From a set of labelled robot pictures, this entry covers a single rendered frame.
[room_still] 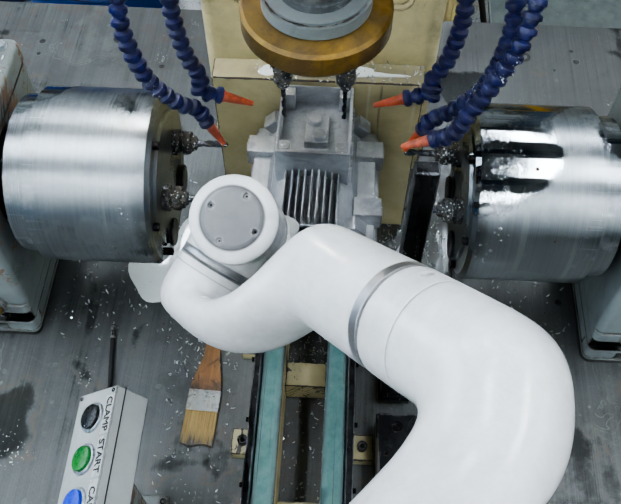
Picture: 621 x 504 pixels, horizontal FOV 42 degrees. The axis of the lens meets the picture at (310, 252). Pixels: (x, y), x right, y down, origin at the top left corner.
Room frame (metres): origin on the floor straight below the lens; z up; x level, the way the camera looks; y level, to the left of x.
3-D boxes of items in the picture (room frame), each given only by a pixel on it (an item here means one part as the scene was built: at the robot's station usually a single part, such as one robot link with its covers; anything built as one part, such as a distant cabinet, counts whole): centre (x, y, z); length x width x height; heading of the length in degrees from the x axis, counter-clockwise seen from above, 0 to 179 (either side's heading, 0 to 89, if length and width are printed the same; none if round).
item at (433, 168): (0.57, -0.13, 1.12); 0.04 x 0.03 x 0.26; 177
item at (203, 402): (0.50, 0.16, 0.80); 0.21 x 0.05 x 0.01; 174
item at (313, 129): (0.74, -0.01, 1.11); 0.12 x 0.11 x 0.07; 176
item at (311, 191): (0.70, 0.00, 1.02); 0.20 x 0.19 x 0.19; 176
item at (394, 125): (0.86, -0.01, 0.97); 0.30 x 0.11 x 0.34; 87
